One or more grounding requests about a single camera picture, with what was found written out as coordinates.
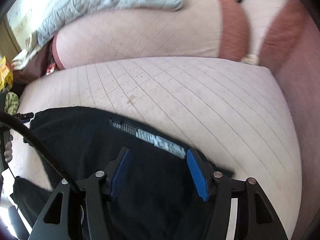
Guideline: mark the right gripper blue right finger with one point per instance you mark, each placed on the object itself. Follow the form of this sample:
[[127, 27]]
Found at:
[[200, 174]]

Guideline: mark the pink quilted bed sheet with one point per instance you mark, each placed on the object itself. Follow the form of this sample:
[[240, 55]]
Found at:
[[235, 113]]

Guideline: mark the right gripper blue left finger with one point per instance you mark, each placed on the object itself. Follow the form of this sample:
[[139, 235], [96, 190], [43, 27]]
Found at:
[[116, 172]]

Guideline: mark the red white small box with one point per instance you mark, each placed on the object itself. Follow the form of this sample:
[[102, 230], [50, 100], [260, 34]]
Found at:
[[51, 68]]

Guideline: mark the green patterned folded quilt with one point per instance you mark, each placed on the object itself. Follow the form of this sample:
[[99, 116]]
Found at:
[[11, 103]]

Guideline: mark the pink headboard bolster cushion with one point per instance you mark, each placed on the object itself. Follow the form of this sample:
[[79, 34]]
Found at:
[[202, 28]]

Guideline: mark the beige folded cloth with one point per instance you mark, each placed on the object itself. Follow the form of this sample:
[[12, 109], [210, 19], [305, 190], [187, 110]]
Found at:
[[31, 49]]

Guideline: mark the brown folded blanket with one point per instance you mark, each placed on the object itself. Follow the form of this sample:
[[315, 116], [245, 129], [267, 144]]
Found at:
[[36, 67]]

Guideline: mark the yellow plastic bag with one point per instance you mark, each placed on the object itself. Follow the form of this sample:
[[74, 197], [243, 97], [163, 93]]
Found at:
[[6, 75]]

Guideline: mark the person's left hand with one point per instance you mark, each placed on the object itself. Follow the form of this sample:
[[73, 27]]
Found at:
[[8, 150]]

